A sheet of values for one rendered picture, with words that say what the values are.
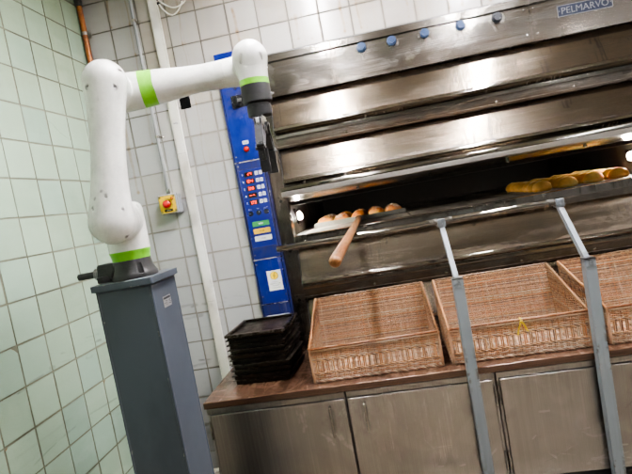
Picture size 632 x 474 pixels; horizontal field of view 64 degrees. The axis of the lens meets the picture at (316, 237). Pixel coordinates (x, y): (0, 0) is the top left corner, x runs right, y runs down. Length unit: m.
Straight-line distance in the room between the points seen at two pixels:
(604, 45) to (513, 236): 0.97
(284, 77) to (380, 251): 1.00
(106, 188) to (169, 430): 0.78
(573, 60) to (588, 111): 0.25
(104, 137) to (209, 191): 1.20
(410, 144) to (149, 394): 1.64
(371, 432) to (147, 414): 0.93
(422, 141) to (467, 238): 0.53
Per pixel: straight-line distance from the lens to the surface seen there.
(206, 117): 2.71
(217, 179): 2.67
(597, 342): 2.18
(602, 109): 2.77
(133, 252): 1.69
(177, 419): 1.74
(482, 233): 2.61
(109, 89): 1.58
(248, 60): 1.61
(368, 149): 2.55
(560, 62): 2.74
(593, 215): 2.75
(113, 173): 1.55
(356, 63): 2.63
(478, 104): 2.62
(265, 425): 2.27
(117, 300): 1.70
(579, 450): 2.38
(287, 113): 2.61
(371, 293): 2.55
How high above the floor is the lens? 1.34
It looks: 4 degrees down
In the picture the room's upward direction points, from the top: 10 degrees counter-clockwise
